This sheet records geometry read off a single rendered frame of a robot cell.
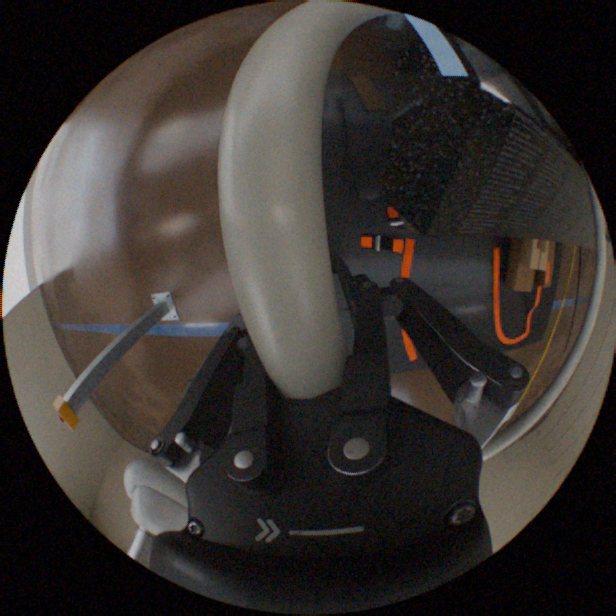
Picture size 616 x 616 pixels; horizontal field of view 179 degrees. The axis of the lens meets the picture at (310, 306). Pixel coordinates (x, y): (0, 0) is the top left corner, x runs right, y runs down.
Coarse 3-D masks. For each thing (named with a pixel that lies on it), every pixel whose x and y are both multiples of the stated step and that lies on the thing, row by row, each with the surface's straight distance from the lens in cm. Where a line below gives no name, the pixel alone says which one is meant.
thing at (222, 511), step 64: (320, 448) 6; (448, 448) 6; (192, 512) 7; (256, 512) 6; (320, 512) 5; (384, 512) 5; (448, 512) 5; (192, 576) 3; (256, 576) 3; (320, 576) 3; (384, 576) 3; (448, 576) 3
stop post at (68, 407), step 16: (160, 304) 152; (144, 320) 139; (128, 336) 130; (112, 352) 123; (96, 368) 118; (80, 384) 115; (96, 384) 119; (64, 400) 111; (80, 400) 116; (64, 416) 112
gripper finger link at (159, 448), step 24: (216, 360) 12; (240, 360) 14; (192, 384) 11; (216, 384) 11; (192, 408) 10; (216, 408) 10; (168, 432) 10; (192, 432) 9; (216, 432) 10; (168, 456) 9
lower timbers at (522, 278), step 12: (516, 240) 153; (516, 252) 152; (552, 252) 195; (516, 264) 152; (552, 264) 198; (516, 276) 152; (528, 276) 163; (540, 276) 191; (516, 288) 155; (528, 288) 168
